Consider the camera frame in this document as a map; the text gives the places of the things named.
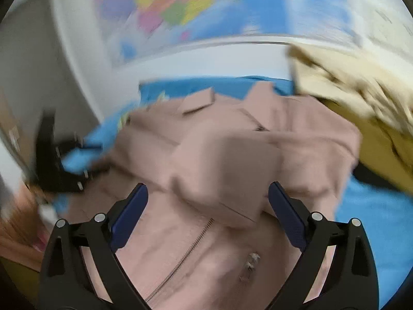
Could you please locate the pink zip jacket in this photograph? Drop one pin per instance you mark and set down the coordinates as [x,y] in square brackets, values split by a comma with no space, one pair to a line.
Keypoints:
[207,238]

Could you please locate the colourful wall map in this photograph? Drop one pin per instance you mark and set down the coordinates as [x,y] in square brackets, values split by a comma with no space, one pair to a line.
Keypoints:
[132,29]

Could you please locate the cream garment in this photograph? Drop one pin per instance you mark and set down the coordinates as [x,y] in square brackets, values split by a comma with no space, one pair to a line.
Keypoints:
[353,81]

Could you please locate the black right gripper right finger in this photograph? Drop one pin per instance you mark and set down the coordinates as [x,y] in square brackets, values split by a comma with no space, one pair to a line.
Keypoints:
[336,268]

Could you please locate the mustard brown garment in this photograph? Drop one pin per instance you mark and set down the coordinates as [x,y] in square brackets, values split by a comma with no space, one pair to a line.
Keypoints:
[384,154]

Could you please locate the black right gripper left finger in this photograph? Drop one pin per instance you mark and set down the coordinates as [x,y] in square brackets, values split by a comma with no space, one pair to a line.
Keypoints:
[64,279]

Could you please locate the blue floral bed sheet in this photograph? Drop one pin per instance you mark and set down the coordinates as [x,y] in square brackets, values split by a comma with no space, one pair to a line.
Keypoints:
[386,215]

